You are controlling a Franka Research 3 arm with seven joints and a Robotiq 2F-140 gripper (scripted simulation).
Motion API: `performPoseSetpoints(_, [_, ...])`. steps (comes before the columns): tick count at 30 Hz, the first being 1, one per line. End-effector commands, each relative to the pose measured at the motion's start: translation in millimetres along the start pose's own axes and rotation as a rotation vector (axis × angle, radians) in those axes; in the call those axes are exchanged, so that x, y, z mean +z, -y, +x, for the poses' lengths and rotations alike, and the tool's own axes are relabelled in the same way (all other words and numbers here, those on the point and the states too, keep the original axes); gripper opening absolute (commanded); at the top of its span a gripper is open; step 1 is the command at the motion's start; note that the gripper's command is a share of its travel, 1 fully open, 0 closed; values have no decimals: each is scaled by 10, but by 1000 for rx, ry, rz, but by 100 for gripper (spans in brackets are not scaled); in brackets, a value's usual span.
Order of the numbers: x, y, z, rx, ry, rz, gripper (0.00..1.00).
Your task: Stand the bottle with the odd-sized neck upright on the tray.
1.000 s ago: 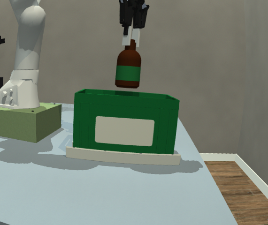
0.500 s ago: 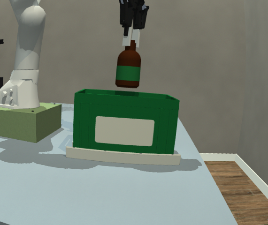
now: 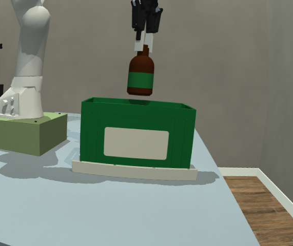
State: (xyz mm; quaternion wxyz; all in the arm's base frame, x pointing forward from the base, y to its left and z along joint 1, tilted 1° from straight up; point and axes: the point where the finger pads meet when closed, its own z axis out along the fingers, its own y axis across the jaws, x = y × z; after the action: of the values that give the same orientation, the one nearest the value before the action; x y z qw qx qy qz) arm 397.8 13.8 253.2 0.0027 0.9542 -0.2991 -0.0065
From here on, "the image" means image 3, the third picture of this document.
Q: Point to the brown bottle with green label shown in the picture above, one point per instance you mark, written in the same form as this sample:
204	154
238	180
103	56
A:
141	73

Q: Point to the green crate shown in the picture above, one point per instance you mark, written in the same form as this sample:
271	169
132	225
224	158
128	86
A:
145	134

